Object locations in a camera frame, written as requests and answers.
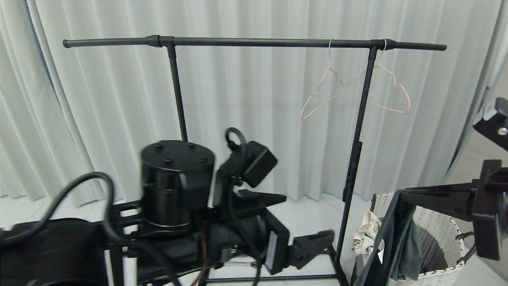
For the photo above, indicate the black clothes rack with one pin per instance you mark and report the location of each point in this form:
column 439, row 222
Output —
column 278, row 41

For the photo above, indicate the white curtain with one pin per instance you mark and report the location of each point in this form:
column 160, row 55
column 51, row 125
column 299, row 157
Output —
column 258, row 99

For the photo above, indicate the cream printed garment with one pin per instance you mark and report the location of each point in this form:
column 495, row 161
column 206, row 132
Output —
column 367, row 234

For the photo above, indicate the pink clothes hanger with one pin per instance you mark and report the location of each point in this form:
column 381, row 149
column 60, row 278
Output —
column 389, row 108
column 321, row 106

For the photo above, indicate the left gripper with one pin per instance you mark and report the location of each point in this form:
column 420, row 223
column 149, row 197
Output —
column 279, row 226

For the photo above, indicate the dark grey long-sleeved shirt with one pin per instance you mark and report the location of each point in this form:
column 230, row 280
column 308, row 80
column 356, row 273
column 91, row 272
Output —
column 401, row 246

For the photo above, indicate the white laundry basket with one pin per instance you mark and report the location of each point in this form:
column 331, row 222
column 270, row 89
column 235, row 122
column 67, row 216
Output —
column 436, row 222

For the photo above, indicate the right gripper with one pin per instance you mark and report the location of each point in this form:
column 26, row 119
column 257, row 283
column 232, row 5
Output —
column 490, row 210

